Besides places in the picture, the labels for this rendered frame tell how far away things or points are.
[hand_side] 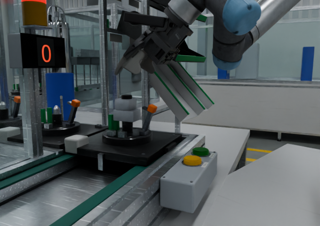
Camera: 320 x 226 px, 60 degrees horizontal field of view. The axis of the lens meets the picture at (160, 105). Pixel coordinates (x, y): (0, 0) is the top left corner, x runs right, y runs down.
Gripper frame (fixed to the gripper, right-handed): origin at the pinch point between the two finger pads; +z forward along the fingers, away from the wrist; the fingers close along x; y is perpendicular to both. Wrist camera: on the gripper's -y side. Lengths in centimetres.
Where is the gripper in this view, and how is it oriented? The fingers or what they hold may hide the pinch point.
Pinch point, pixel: (124, 69)
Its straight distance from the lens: 76.7
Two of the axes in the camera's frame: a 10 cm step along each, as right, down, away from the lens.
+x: 4.0, -1.3, 9.1
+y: 6.6, 7.2, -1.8
